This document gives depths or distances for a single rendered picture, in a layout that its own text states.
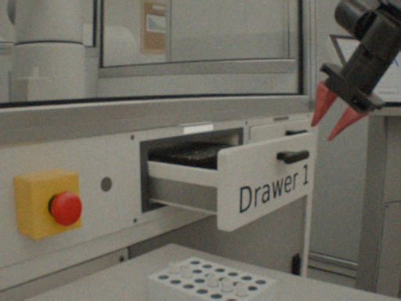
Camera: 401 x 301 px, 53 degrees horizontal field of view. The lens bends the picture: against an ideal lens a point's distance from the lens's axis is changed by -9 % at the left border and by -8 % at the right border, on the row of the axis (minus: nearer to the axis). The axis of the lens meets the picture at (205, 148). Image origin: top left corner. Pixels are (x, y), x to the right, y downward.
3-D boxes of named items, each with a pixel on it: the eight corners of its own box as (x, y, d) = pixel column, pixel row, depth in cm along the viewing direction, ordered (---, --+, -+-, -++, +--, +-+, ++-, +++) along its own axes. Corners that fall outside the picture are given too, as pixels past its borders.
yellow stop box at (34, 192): (86, 229, 52) (82, 172, 51) (37, 243, 46) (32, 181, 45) (63, 220, 55) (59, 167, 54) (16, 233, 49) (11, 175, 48)
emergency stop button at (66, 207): (86, 223, 49) (84, 190, 49) (59, 230, 46) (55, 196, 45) (71, 218, 51) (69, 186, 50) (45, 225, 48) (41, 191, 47)
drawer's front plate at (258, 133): (310, 161, 114) (312, 119, 112) (255, 179, 91) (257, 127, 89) (305, 160, 115) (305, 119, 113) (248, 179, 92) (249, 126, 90)
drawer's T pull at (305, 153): (309, 158, 69) (310, 150, 69) (290, 165, 63) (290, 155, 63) (290, 156, 71) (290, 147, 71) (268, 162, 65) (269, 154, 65)
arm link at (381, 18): (399, 21, 53) (420, 35, 56) (370, 1, 58) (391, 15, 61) (371, 63, 57) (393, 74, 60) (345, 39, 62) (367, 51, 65)
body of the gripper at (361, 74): (331, 73, 68) (355, 35, 64) (379, 112, 64) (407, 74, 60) (316, 72, 63) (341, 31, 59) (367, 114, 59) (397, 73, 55)
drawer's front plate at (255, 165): (312, 190, 81) (315, 132, 79) (227, 233, 58) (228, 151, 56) (305, 190, 82) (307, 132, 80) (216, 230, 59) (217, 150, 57)
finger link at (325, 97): (311, 116, 71) (341, 70, 67) (342, 143, 69) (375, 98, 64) (293, 119, 66) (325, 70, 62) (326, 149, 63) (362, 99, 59)
